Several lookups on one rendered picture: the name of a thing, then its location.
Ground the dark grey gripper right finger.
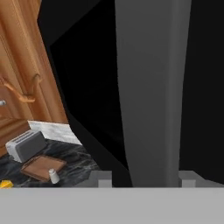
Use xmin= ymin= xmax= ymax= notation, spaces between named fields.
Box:
xmin=178 ymin=170 xmax=224 ymax=188

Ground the wooden cupboard door handle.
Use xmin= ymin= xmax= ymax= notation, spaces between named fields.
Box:
xmin=3 ymin=73 xmax=44 ymax=104

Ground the brown wooden cutting board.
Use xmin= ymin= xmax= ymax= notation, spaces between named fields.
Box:
xmin=19 ymin=154 xmax=67 ymax=183

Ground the wooden cupboard door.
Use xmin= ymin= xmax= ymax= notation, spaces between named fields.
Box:
xmin=0 ymin=0 xmax=70 ymax=124

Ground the white condiment shaker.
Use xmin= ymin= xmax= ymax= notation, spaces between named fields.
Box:
xmin=47 ymin=168 xmax=61 ymax=185

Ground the grey microwave door handle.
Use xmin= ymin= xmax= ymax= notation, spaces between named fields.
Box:
xmin=114 ymin=0 xmax=193 ymax=188

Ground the grey toaster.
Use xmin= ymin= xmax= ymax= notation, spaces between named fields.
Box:
xmin=4 ymin=129 xmax=47 ymax=164

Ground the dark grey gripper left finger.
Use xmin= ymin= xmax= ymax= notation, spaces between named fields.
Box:
xmin=74 ymin=170 xmax=113 ymax=188

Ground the yellow cheese wedge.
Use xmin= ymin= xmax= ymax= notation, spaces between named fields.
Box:
xmin=0 ymin=179 xmax=15 ymax=189

